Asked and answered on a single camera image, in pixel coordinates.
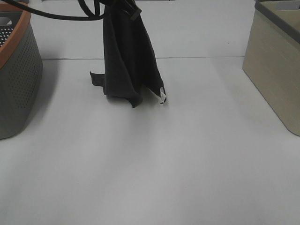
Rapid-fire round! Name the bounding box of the dark navy towel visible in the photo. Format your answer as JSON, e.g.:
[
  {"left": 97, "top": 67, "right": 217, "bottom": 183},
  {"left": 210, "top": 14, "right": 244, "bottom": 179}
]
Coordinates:
[{"left": 90, "top": 0, "right": 167, "bottom": 107}]

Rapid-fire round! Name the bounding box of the beige storage bin grey rim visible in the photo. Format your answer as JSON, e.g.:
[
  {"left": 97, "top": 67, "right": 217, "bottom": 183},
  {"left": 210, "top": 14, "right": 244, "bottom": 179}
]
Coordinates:
[{"left": 242, "top": 0, "right": 300, "bottom": 135}]

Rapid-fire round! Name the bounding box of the grey perforated basket orange rim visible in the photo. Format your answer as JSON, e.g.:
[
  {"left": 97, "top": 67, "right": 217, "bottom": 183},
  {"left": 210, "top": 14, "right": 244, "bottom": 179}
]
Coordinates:
[{"left": 0, "top": 3, "right": 43, "bottom": 139}]

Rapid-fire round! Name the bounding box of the black cable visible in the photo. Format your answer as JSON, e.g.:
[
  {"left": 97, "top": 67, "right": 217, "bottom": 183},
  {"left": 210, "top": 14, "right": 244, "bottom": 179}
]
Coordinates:
[{"left": 4, "top": 0, "right": 106, "bottom": 22}]

